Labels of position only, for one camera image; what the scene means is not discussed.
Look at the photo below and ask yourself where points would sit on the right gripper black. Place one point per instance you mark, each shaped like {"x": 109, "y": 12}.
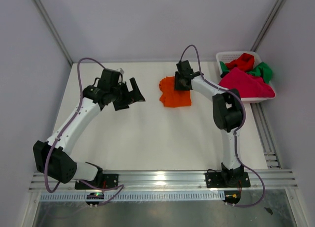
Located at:
{"x": 181, "y": 81}

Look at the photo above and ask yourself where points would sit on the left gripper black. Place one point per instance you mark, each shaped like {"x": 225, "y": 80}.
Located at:
{"x": 124, "y": 96}

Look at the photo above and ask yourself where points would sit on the orange t shirt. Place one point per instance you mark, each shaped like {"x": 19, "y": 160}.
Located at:
{"x": 171, "y": 97}

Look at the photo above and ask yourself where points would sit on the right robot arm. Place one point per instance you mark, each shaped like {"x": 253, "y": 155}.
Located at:
{"x": 228, "y": 115}

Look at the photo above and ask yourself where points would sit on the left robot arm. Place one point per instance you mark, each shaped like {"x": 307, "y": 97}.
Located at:
{"x": 52, "y": 156}

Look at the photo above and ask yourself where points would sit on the black t shirt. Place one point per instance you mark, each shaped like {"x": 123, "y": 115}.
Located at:
{"x": 223, "y": 75}

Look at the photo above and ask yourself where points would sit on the white plastic basket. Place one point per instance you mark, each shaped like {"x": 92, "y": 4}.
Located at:
{"x": 227, "y": 57}

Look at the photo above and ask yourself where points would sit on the magenta t shirt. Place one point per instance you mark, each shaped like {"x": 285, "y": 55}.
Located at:
{"x": 247, "y": 85}

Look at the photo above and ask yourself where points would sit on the red t shirt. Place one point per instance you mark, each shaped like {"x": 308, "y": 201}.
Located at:
{"x": 244, "y": 63}

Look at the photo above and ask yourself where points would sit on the green t shirt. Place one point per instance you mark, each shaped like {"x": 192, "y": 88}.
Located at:
{"x": 261, "y": 70}

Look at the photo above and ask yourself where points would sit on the left controller board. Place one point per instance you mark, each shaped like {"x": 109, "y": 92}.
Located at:
{"x": 94, "y": 198}

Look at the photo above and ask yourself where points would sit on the controller board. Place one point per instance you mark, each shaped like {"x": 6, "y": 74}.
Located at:
{"x": 94, "y": 198}
{"x": 232, "y": 197}

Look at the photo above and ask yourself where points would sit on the right controller board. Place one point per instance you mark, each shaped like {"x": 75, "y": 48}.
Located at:
{"x": 232, "y": 197}

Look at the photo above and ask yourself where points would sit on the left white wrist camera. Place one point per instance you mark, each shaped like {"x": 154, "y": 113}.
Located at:
{"x": 121, "y": 70}

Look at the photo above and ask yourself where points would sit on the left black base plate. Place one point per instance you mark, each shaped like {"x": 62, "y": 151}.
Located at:
{"x": 104, "y": 181}

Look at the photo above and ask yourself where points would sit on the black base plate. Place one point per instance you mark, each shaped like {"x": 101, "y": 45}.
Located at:
{"x": 227, "y": 179}
{"x": 104, "y": 181}

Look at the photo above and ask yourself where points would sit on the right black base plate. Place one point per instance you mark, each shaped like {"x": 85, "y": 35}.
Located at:
{"x": 227, "y": 179}

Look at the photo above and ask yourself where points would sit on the white slotted cable duct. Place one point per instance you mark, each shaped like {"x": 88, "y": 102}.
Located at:
{"x": 134, "y": 196}

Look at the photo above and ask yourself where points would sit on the aluminium front rail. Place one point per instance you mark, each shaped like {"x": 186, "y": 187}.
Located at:
{"x": 195, "y": 179}

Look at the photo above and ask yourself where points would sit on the right frame post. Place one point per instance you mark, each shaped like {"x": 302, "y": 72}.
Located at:
{"x": 275, "y": 10}

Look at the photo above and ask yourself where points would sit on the frame post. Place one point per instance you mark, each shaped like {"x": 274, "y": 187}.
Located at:
{"x": 275, "y": 10}
{"x": 52, "y": 29}

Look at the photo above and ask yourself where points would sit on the left frame post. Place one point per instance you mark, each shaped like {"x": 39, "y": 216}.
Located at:
{"x": 52, "y": 29}

